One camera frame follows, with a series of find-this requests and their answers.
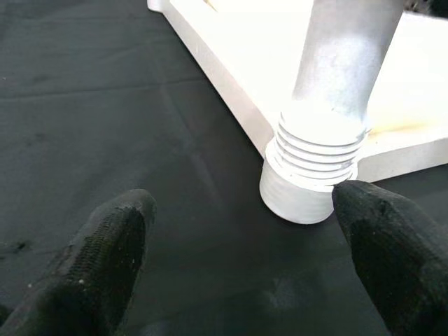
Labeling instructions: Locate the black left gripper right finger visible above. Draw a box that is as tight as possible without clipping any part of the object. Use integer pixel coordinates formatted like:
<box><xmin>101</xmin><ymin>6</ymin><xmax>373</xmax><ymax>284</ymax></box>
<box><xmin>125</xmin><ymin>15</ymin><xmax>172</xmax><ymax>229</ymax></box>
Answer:
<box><xmin>331</xmin><ymin>179</ymin><xmax>448</xmax><ymax>336</ymax></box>

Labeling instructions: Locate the white plastic table top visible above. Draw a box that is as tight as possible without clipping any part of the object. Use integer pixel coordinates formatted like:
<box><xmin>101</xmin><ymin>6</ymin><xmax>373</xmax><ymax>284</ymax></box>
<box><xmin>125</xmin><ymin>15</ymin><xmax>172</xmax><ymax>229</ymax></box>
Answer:
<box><xmin>146</xmin><ymin>0</ymin><xmax>448</xmax><ymax>225</ymax></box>

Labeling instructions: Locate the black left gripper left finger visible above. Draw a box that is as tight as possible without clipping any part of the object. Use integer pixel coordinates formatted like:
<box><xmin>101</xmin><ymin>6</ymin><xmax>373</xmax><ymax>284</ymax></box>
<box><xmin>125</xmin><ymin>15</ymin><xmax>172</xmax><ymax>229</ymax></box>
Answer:
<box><xmin>0</xmin><ymin>188</ymin><xmax>157</xmax><ymax>336</ymax></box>

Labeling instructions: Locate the white plastic table leg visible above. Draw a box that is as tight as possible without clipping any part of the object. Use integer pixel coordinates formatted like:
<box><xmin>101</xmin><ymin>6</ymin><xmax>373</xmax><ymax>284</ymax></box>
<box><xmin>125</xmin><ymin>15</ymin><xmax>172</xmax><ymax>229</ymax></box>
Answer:
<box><xmin>274</xmin><ymin>0</ymin><xmax>406</xmax><ymax>193</ymax></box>

